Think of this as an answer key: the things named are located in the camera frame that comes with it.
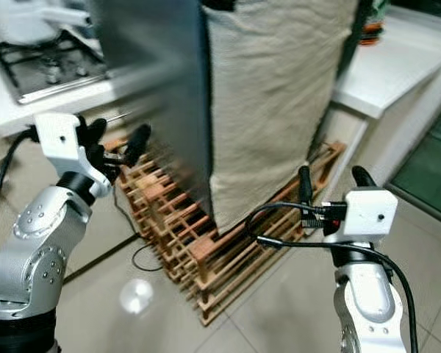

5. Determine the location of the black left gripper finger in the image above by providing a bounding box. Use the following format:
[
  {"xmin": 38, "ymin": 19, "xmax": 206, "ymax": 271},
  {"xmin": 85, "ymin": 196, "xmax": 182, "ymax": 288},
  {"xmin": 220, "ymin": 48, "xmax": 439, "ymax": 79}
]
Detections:
[
  {"xmin": 76, "ymin": 116, "xmax": 108, "ymax": 151},
  {"xmin": 122, "ymin": 124, "xmax": 153, "ymax": 167}
]

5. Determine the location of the green glass door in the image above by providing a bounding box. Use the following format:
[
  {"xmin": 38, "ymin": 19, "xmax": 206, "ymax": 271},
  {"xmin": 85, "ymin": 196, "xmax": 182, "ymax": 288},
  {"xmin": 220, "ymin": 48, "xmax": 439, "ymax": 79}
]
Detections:
[{"xmin": 390, "ymin": 94, "xmax": 441, "ymax": 208}]

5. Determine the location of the steel gas stove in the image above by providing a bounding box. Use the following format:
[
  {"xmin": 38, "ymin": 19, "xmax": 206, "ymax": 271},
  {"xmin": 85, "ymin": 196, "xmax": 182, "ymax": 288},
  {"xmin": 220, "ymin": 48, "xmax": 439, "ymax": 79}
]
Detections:
[{"xmin": 0, "ymin": 32, "xmax": 112, "ymax": 104}]

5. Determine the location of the beige cloth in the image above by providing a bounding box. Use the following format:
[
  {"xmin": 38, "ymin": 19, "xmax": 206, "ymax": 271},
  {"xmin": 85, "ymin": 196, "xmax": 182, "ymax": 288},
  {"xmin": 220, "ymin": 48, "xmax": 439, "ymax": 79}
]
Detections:
[{"xmin": 201, "ymin": 0, "xmax": 362, "ymax": 235}]

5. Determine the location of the brown wooden rack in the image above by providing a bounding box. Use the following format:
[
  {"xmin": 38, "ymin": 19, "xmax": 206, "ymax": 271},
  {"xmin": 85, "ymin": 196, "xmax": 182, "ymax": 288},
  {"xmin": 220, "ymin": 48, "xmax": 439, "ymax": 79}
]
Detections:
[{"xmin": 103, "ymin": 135, "xmax": 347, "ymax": 327}]

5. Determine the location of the orange bowl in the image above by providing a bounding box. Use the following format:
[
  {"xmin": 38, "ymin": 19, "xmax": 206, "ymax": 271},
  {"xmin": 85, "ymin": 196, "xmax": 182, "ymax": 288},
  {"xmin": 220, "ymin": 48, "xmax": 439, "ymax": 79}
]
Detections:
[{"xmin": 360, "ymin": 20, "xmax": 386, "ymax": 46}]

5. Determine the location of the silver drawer handle bar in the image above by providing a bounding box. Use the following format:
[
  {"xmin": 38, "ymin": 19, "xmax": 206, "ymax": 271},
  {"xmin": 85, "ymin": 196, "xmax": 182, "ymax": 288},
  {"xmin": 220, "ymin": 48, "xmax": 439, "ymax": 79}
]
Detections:
[{"xmin": 103, "ymin": 111, "xmax": 133, "ymax": 123}]

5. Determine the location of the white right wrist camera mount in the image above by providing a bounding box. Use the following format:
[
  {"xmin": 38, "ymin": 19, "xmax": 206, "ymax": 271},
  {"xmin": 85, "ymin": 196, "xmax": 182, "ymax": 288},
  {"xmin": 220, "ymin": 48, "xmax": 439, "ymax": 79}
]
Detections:
[{"xmin": 326, "ymin": 187, "xmax": 400, "ymax": 246}]

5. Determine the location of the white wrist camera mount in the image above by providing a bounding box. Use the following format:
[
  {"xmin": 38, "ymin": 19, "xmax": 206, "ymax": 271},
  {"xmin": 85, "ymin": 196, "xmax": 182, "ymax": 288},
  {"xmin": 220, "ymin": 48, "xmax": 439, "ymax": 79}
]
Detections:
[
  {"xmin": 326, "ymin": 187, "xmax": 400, "ymax": 246},
  {"xmin": 32, "ymin": 111, "xmax": 112, "ymax": 200}
]

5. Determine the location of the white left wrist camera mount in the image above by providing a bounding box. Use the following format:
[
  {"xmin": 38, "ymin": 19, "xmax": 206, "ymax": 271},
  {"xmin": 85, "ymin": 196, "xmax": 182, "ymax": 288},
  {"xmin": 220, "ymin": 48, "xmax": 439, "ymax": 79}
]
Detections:
[{"xmin": 32, "ymin": 111, "xmax": 112, "ymax": 200}]

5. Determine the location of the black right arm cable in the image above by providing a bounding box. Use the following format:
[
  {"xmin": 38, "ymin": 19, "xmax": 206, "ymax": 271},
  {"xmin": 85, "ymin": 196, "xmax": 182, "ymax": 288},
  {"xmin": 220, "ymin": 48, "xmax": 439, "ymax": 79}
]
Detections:
[{"xmin": 243, "ymin": 200, "xmax": 421, "ymax": 353}]

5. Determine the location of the thin black power cord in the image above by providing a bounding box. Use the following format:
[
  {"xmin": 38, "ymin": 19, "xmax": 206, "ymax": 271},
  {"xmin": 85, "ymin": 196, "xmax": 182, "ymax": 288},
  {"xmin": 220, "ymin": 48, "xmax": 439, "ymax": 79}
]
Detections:
[{"xmin": 130, "ymin": 243, "xmax": 167, "ymax": 272}]

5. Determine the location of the white pot with handle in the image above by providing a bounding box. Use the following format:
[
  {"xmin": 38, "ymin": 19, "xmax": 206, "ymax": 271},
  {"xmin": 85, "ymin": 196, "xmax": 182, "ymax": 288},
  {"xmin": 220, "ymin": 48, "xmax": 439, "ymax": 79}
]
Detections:
[{"xmin": 3, "ymin": 0, "xmax": 94, "ymax": 46}]

